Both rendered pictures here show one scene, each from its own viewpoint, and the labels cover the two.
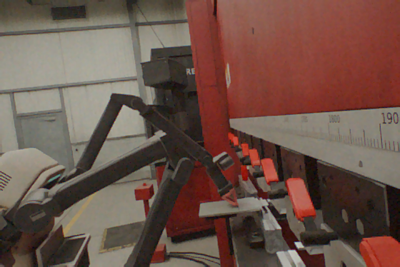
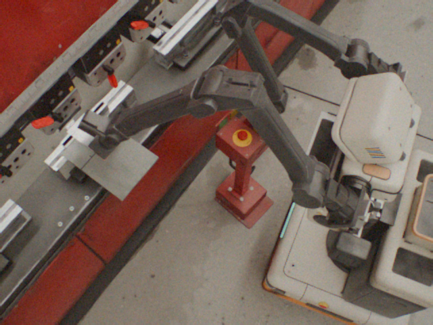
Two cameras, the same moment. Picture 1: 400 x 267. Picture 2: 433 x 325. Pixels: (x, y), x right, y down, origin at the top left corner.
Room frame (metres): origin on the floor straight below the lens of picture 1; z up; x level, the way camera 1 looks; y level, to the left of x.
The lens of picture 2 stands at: (1.61, 0.53, 2.38)
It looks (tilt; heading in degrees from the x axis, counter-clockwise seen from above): 66 degrees down; 213
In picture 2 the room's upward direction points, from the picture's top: straight up
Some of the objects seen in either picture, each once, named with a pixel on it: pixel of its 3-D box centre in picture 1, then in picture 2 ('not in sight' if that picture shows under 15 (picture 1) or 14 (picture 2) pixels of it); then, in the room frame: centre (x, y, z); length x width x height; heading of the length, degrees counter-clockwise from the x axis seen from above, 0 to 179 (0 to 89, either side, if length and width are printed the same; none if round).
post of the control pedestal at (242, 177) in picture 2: not in sight; (243, 168); (0.85, 0.17, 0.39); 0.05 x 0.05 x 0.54; 81
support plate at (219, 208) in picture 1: (228, 206); (109, 156); (1.28, -0.10, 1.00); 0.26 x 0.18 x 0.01; 87
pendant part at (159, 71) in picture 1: (171, 111); not in sight; (2.56, 0.20, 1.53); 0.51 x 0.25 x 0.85; 164
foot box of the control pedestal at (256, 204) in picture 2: not in sight; (244, 197); (0.85, 0.20, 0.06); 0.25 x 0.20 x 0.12; 81
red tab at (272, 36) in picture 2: not in sight; (275, 34); (0.25, -0.03, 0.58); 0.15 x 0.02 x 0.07; 177
